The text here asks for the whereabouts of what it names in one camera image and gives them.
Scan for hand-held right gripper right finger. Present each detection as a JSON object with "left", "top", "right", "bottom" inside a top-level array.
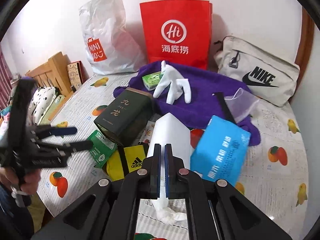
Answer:
[{"left": 164, "top": 144, "right": 293, "bottom": 240}]

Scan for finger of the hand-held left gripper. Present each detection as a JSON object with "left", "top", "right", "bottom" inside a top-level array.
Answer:
[
  {"left": 56, "top": 140, "right": 93, "bottom": 153},
  {"left": 35, "top": 127, "right": 78, "bottom": 138}
]

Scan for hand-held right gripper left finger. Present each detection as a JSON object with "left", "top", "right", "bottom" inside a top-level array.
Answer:
[{"left": 32, "top": 144, "right": 162, "bottom": 240}]

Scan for yellow Adidas pouch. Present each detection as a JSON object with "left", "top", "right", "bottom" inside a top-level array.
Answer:
[{"left": 105, "top": 144, "right": 149, "bottom": 180}]

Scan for fruit-print wipe packet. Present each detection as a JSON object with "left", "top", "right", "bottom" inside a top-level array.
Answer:
[{"left": 141, "top": 120, "right": 157, "bottom": 145}]

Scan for blue tissue pack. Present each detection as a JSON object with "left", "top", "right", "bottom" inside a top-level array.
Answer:
[{"left": 190, "top": 115, "right": 251, "bottom": 187}]

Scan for white glove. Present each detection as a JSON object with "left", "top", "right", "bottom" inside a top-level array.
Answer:
[{"left": 153, "top": 60, "right": 192, "bottom": 105}]

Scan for green tissue packet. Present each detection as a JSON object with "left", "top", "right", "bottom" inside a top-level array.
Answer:
[{"left": 142, "top": 71, "right": 164, "bottom": 90}]

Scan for translucent mesh pouch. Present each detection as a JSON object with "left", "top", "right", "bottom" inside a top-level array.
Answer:
[{"left": 224, "top": 87, "right": 260, "bottom": 124}]

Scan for person's left hand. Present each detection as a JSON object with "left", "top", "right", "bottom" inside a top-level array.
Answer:
[{"left": 0, "top": 166, "right": 42, "bottom": 196}]

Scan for colourful quilt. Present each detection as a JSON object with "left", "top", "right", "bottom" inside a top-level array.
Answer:
[{"left": 0, "top": 107, "right": 10, "bottom": 140}]

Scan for green bed sheet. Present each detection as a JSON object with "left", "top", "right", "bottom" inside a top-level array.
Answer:
[{"left": 49, "top": 94, "right": 68, "bottom": 120}]

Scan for white black-dotted pillow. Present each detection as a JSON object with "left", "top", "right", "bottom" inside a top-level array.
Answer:
[{"left": 31, "top": 86, "right": 57, "bottom": 125}]

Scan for dark green tin box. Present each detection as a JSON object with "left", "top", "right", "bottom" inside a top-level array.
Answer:
[{"left": 94, "top": 88, "right": 154, "bottom": 147}]

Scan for brown patterned box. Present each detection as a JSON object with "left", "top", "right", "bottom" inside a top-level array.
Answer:
[{"left": 67, "top": 61, "right": 85, "bottom": 85}]

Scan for wooden headboard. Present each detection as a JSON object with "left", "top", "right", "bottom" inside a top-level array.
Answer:
[{"left": 25, "top": 52, "right": 74, "bottom": 98}]

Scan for striped red curtain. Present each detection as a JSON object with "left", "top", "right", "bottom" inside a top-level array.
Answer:
[{"left": 0, "top": 45, "right": 12, "bottom": 108}]

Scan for person's dark clothing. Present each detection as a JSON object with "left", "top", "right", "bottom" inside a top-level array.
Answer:
[{"left": 0, "top": 182, "right": 35, "bottom": 240}]

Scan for fruit-print tablecloth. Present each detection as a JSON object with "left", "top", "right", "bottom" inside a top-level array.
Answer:
[{"left": 35, "top": 74, "right": 309, "bottom": 240}]

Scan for purple towel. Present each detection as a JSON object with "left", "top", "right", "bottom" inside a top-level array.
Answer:
[{"left": 113, "top": 60, "right": 262, "bottom": 147}]

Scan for white plastic shopping bag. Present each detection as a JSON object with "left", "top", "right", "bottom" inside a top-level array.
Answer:
[{"left": 79, "top": 0, "right": 148, "bottom": 75}]

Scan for beige fabric pouch bag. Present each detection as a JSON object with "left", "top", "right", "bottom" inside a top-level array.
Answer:
[{"left": 213, "top": 35, "right": 300, "bottom": 107}]

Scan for red paper bag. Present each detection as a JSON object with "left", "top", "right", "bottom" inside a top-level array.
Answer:
[{"left": 139, "top": 0, "right": 213, "bottom": 70}]

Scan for brown wooden door frame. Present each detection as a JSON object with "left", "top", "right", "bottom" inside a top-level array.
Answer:
[{"left": 295, "top": 5, "right": 315, "bottom": 65}]

